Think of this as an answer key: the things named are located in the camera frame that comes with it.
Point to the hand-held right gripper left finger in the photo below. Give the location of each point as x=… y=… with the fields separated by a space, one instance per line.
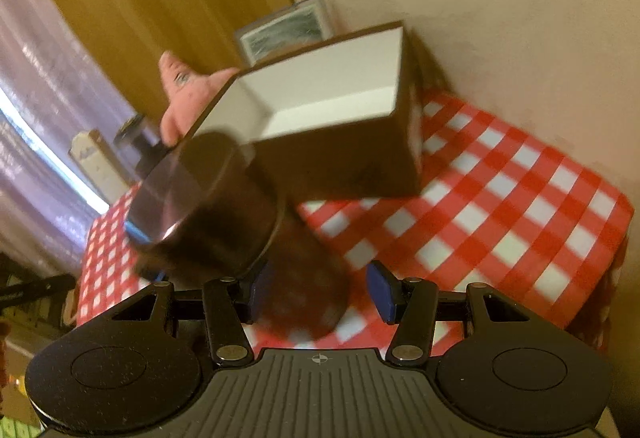
x=257 y=299

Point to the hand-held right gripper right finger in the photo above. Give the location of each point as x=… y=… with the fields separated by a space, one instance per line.
x=380 y=290

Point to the dark round case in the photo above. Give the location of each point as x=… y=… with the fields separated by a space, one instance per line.
x=200 y=188

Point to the brown box with white inside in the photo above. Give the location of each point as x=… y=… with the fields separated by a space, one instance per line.
x=325 y=83

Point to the pink plush toy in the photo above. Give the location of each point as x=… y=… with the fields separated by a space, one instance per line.
x=189 y=89

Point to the red white checkered tablecloth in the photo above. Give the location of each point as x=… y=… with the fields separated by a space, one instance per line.
x=500 y=198

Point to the dark jar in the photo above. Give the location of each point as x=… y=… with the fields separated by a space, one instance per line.
x=136 y=143

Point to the white carton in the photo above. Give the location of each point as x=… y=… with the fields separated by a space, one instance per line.
x=97 y=163

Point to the clear framed picture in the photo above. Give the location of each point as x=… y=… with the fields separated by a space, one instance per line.
x=285 y=31

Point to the translucent curtain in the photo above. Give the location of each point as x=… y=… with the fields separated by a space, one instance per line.
x=35 y=68

